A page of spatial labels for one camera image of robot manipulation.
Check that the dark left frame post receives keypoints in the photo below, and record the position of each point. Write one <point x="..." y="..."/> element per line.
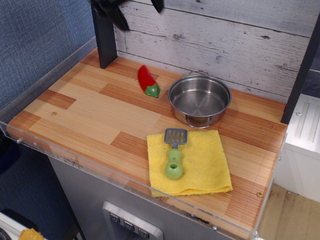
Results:
<point x="104" y="34"/>

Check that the black yellow object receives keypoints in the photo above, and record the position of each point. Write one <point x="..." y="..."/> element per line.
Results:
<point x="14" y="226"/>

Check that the clear acrylic guard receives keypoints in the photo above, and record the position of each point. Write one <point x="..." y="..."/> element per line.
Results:
<point x="93" y="124"/>

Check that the yellow cloth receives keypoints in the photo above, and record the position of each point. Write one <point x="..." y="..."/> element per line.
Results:
<point x="204" y="166"/>

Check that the dark frame post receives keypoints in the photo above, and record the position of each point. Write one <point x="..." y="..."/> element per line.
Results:
<point x="104" y="34"/>
<point x="305" y="66"/>

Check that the dark right frame post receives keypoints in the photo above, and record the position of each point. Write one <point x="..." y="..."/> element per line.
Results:
<point x="305" y="66"/>

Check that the green grey toy spatula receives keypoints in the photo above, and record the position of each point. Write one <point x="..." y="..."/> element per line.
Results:
<point x="175" y="137"/>

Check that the silver button panel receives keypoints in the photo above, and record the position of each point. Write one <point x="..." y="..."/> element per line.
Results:
<point x="123" y="225"/>

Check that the stainless steel pot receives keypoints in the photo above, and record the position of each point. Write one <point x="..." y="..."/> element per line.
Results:
<point x="198" y="99"/>

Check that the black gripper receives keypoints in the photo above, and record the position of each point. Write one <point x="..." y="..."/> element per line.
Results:
<point x="111" y="11"/>

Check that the white metal box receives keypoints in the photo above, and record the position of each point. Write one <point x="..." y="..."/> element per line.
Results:
<point x="298" y="168"/>

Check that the grey toy cabinet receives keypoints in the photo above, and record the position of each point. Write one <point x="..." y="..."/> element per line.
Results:
<point x="179" y="218"/>

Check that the red toy chili pepper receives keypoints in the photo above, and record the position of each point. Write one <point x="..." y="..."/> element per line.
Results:
<point x="147" y="82"/>

